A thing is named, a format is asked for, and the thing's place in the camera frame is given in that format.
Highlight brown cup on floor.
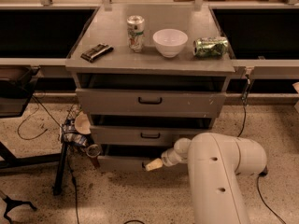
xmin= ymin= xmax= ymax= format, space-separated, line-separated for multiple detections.
xmin=86 ymin=144 xmax=101 ymax=168

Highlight grey bottom drawer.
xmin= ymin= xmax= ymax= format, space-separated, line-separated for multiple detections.
xmin=96 ymin=144 xmax=188 ymax=174

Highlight white bowl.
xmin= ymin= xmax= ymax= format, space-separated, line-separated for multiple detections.
xmin=152 ymin=29 xmax=188 ymax=58

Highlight grey top drawer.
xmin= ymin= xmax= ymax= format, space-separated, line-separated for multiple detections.
xmin=77 ymin=74 xmax=225 ymax=118

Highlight black power adapter with cable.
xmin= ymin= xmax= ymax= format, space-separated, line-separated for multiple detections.
xmin=238 ymin=75 xmax=287 ymax=224

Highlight upright white soda can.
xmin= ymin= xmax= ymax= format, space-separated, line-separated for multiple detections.
xmin=127 ymin=15 xmax=145 ymax=52

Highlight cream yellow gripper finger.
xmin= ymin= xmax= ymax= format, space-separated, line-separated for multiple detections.
xmin=145 ymin=158 xmax=164 ymax=172

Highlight black stand leg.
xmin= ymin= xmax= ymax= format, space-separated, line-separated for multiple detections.
xmin=52 ymin=142 xmax=68 ymax=196

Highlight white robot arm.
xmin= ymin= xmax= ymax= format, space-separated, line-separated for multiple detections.
xmin=145 ymin=133 xmax=267 ymax=224

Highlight grey drawer cabinet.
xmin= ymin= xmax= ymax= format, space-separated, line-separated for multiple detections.
xmin=65 ymin=3 xmax=236 ymax=173

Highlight black tripod foot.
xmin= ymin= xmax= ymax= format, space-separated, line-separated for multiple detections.
xmin=0 ymin=192 xmax=37 ymax=224

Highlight grey drawer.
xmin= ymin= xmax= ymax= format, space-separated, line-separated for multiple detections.
xmin=96 ymin=144 xmax=188 ymax=174
xmin=91 ymin=115 xmax=215 ymax=147
xmin=77 ymin=74 xmax=225 ymax=118

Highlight small bowl on floor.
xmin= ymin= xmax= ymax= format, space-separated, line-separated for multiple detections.
xmin=75 ymin=112 xmax=91 ymax=134

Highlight thin black floor cable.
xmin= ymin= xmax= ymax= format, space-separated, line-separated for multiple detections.
xmin=16 ymin=93 xmax=80 ymax=224

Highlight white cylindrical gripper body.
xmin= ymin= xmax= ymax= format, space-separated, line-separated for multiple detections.
xmin=161 ymin=148 xmax=187 ymax=167

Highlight black snack bar wrapper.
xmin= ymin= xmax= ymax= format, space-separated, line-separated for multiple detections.
xmin=81 ymin=44 xmax=114 ymax=63

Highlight green can lying sideways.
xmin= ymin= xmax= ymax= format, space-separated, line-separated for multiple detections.
xmin=193 ymin=36 xmax=228 ymax=58

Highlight grey middle drawer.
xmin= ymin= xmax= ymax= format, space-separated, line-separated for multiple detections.
xmin=91 ymin=115 xmax=215 ymax=147

